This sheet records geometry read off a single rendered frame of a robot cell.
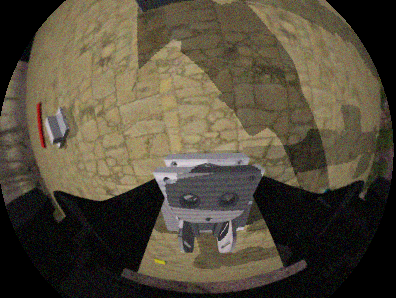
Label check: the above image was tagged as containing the small yellow square block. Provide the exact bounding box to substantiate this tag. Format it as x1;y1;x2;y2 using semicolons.
154;258;166;265

